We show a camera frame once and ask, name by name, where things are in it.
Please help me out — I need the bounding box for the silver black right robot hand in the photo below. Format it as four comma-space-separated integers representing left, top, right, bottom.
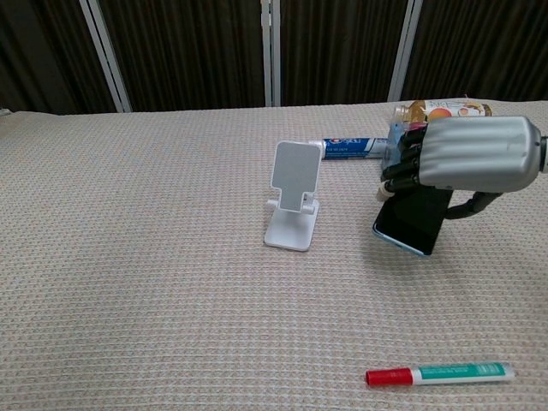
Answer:
376, 115, 545, 222

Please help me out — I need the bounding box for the black smartphone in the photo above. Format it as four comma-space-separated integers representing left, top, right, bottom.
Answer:
371, 186, 454, 257

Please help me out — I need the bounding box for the white phone stand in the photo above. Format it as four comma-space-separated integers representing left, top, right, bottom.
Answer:
263, 140, 323, 252

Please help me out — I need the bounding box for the orange juice plastic bottle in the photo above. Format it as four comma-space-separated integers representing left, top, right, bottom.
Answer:
392, 98, 496, 125

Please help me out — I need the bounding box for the light blue small box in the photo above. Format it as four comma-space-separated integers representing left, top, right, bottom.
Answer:
383, 121, 429, 170

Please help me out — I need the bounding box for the blue white toothpaste tube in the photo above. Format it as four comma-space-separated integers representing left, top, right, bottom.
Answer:
320, 135, 391, 162

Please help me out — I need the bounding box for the red capped green marker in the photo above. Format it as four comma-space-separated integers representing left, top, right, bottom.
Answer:
365, 361, 515, 388

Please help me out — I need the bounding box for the beige woven tablecloth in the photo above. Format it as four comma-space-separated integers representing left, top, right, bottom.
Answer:
0, 100, 548, 411

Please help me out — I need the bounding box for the black folding screen grey frame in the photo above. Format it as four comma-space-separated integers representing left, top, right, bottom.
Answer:
0, 0, 548, 115

